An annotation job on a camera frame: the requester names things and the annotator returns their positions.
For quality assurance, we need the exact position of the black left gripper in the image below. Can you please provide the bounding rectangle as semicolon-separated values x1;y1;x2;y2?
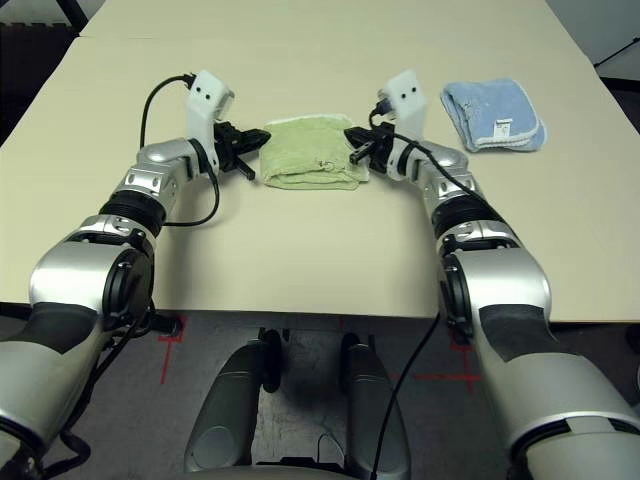
214;121;272;181

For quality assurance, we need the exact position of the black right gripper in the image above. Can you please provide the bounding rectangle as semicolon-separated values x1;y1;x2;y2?
344;122;400;174

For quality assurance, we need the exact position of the green swan towel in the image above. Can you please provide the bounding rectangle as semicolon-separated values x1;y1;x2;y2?
259;113;372;192

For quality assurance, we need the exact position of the folded blue towel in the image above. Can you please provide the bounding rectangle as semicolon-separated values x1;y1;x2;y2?
439;77;549;154

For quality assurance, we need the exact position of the black table foot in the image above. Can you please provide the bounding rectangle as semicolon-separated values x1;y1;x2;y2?
149;313;184;336

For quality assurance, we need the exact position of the black foam floor mat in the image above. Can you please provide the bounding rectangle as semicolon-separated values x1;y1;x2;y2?
0;22;84;146

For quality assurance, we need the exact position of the red floor tape cross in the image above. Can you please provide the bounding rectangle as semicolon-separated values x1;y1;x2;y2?
157;319;186;386
394;339;484;394

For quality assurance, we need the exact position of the thin black stand bar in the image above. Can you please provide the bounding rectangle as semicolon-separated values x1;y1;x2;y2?
594;39;640;69

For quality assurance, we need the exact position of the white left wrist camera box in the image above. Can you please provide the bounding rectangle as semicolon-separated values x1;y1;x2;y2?
185;70;236;174

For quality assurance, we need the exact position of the black metal frame bar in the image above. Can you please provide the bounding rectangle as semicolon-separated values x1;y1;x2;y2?
54;0;91;36

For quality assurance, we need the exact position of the thin white floor cable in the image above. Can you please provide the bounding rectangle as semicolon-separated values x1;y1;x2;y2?
317;432;346;459

